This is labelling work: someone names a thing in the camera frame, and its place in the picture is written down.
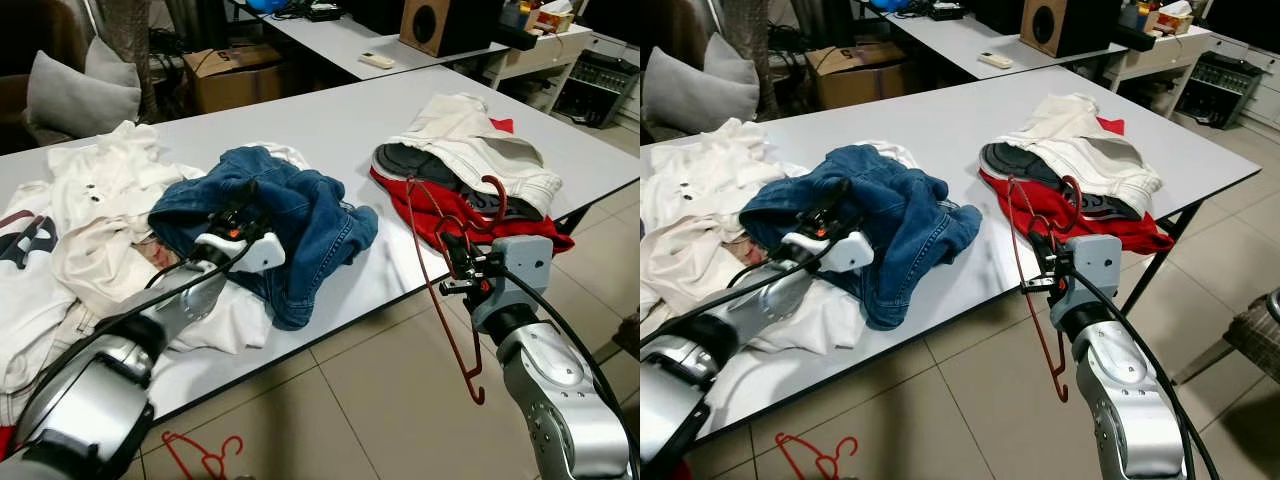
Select wooden black speaker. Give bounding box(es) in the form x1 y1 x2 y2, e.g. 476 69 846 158
400 0 491 58
1020 0 1116 58

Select white desk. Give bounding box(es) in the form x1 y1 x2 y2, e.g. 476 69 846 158
850 0 1131 79
228 0 511 81

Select red plastic clothes hanger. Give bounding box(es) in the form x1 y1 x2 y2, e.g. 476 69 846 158
160 430 246 480
775 432 861 480
402 173 509 406
1005 173 1089 404

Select white garment small red logo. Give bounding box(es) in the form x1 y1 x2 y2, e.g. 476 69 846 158
745 270 886 356
150 270 276 356

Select black audio mixer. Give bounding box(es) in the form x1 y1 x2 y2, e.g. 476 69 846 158
553 52 641 129
1175 50 1266 129

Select dark grey garment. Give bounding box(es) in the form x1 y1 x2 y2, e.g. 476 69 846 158
372 142 546 223
978 142 1141 221

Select cream denim garment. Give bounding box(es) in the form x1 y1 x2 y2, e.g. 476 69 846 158
990 93 1166 216
385 93 564 216

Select white side cabinet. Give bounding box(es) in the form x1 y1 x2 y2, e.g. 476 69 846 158
485 25 596 111
1105 25 1216 111

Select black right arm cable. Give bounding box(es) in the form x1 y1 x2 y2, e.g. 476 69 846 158
1075 270 1221 480
505 270 641 451

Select cream button shirt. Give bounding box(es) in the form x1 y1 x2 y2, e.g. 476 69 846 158
40 120 211 321
640 118 801 316

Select patterned grey curtain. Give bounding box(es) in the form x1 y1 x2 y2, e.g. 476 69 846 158
720 0 791 121
95 0 161 121

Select white shirt dark red print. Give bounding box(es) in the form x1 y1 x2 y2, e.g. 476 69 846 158
0 180 91 426

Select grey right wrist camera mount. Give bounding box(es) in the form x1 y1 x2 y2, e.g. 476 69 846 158
1062 235 1123 311
470 235 555 313

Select grey cushion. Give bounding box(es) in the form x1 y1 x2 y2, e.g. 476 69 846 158
705 32 761 86
85 35 141 91
25 50 143 141
645 45 761 136

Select colourful tissue box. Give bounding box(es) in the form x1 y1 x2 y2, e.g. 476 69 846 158
1143 0 1196 36
535 0 578 33

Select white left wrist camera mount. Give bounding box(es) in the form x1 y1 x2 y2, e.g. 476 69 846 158
780 230 873 274
195 230 286 274

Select grey wicker chair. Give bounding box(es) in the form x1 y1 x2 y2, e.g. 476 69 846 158
1175 290 1280 386

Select open cardboard box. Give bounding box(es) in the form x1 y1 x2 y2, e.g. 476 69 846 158
183 42 301 113
805 40 916 109

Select brown armchair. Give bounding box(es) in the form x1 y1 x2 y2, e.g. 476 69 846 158
0 0 96 156
640 0 721 141

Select blue denim jeans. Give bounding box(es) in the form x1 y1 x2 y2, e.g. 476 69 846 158
148 145 381 331
738 143 986 331

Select pink patterned garment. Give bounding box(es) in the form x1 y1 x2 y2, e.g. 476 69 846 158
140 235 183 273
730 232 773 271

